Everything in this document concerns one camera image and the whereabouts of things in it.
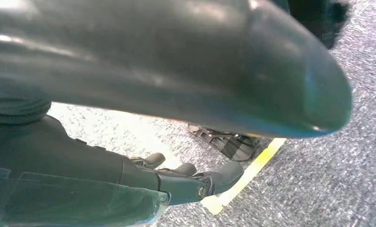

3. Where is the dark robot body part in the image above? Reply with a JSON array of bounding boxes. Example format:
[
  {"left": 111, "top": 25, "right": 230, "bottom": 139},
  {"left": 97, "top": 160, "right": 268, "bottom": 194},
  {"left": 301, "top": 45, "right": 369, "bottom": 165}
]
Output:
[{"left": 271, "top": 0, "right": 351, "bottom": 50}]

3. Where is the dark robot leg shell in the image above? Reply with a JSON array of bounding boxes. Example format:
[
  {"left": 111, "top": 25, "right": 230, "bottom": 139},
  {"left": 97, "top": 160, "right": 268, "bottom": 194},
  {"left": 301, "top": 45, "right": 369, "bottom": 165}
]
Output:
[{"left": 0, "top": 0, "right": 353, "bottom": 139}]

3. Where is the black robot foot plate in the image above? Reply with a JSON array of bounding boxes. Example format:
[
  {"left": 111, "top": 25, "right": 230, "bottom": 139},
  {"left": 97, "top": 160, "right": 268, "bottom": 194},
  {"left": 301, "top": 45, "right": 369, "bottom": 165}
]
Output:
[{"left": 187, "top": 124, "right": 256, "bottom": 162}]

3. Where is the yellow floor tape square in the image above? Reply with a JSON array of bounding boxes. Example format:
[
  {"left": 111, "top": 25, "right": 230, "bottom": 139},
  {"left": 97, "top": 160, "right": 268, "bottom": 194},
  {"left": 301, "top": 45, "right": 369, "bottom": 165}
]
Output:
[{"left": 200, "top": 138, "right": 287, "bottom": 216}]

